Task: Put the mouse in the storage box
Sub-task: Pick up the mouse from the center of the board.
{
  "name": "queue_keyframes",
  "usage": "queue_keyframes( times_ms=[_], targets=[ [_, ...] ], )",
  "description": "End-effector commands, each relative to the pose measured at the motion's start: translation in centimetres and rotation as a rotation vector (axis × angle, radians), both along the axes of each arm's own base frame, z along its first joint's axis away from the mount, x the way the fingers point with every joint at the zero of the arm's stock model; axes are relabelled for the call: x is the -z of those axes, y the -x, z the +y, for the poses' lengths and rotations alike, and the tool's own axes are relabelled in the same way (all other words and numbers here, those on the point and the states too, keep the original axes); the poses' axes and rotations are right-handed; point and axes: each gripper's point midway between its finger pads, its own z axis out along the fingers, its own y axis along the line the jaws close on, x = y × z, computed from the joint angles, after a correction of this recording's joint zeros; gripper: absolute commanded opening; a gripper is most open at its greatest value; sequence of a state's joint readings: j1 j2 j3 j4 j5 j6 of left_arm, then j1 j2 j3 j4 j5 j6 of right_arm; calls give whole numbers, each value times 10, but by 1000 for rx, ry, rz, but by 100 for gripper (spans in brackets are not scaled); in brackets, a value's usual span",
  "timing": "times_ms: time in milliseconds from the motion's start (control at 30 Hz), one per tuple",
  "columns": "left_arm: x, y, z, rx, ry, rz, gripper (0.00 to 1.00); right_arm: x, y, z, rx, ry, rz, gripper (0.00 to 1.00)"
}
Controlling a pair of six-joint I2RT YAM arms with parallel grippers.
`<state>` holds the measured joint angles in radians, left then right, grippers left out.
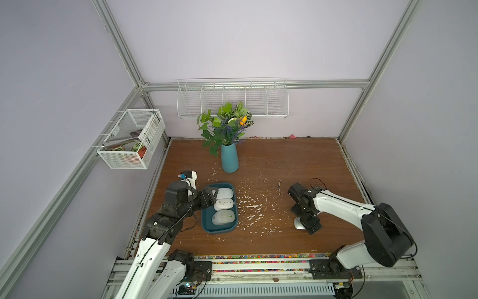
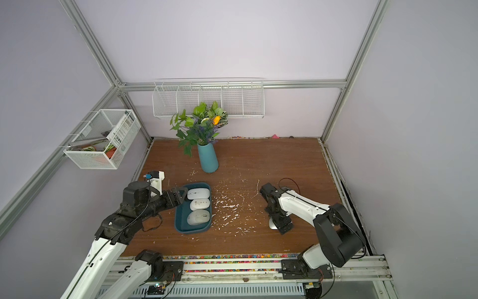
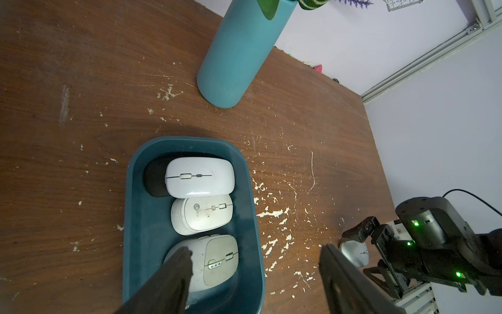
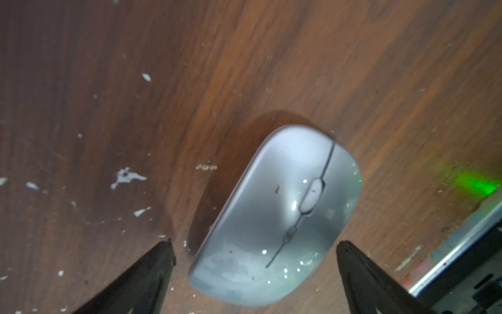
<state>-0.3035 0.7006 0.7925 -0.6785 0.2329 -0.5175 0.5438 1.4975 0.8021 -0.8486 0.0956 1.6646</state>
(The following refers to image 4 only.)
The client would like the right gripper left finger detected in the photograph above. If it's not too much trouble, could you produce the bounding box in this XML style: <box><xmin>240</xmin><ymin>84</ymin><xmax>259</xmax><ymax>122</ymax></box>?
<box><xmin>75</xmin><ymin>239</ymin><xmax>176</xmax><ymax>313</ymax></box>

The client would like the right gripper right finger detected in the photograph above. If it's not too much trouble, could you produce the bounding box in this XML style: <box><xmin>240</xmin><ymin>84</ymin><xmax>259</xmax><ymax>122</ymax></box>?
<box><xmin>336</xmin><ymin>241</ymin><xmax>433</xmax><ymax>313</ymax></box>

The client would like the silver mouse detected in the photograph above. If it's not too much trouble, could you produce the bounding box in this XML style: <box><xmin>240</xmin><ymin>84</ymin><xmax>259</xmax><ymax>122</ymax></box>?
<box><xmin>188</xmin><ymin>125</ymin><xmax>362</xmax><ymax>307</ymax></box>

